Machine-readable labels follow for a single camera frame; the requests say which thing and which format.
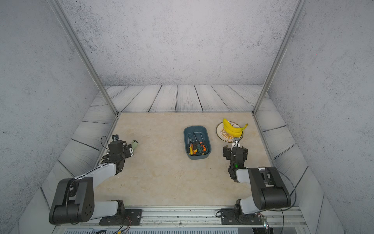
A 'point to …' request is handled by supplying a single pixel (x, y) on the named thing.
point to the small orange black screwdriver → (204, 148)
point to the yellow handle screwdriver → (191, 149)
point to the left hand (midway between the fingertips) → (123, 147)
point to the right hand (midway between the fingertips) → (236, 145)
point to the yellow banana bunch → (235, 131)
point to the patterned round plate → (221, 134)
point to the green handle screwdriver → (199, 149)
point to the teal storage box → (197, 130)
